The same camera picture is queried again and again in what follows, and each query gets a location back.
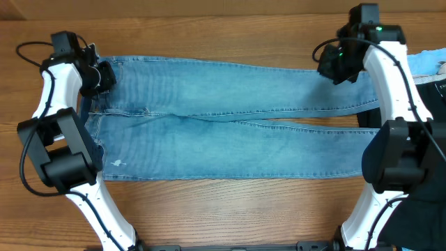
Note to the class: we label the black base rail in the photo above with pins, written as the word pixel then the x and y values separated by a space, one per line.
pixel 299 246

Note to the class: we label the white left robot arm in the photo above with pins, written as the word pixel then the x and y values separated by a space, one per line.
pixel 59 157

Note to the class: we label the light blue folded cloth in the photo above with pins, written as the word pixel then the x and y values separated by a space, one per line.
pixel 427 66

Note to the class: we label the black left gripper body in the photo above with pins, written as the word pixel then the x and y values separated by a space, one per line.
pixel 101 79

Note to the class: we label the light blue denim jeans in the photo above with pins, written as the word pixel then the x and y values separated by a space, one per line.
pixel 170 118

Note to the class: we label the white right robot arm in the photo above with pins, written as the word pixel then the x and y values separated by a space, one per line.
pixel 409 145

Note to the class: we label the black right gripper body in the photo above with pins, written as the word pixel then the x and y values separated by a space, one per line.
pixel 345 64

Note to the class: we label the black folded garment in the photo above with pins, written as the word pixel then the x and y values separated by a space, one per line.
pixel 419 222

